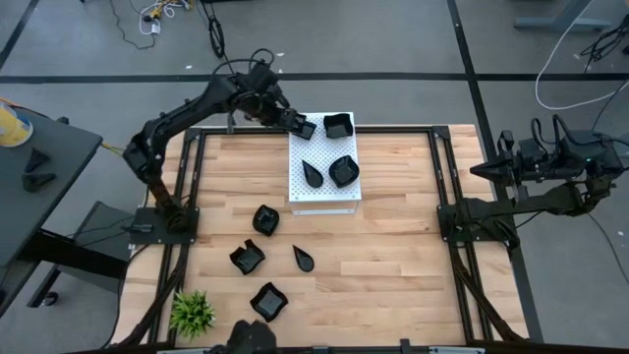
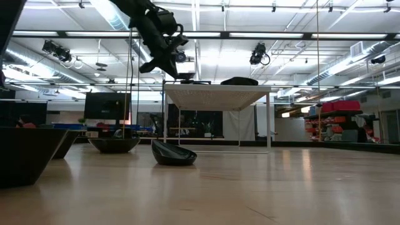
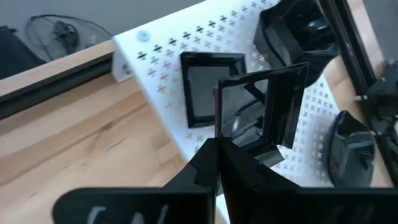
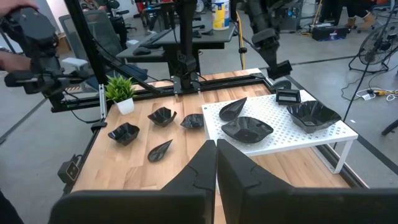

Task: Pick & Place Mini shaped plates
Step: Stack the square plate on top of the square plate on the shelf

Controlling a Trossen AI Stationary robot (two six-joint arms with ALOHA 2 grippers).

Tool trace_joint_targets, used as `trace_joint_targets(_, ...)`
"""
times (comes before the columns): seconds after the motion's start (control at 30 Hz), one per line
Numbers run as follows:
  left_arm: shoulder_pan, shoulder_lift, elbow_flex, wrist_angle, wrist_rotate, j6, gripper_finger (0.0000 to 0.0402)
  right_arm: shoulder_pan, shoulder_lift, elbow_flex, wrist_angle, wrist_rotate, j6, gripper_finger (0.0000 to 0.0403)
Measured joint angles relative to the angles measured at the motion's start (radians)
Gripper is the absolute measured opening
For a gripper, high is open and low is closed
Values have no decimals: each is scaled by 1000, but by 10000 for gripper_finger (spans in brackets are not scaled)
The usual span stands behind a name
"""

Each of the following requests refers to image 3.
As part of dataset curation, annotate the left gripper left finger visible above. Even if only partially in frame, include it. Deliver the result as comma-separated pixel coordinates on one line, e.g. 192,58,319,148
52,138,220,224

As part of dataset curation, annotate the white perforated shelf rack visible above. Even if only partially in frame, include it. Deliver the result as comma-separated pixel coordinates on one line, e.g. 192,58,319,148
111,0,343,224

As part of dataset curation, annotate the black coiled cable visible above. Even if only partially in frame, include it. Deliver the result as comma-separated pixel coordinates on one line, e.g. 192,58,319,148
24,14,113,63

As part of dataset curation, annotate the black floor object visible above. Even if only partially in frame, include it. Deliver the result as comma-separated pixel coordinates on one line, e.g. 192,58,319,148
0,25,47,80

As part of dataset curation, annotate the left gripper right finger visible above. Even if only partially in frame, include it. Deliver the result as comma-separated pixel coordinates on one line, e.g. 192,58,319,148
219,136,398,224

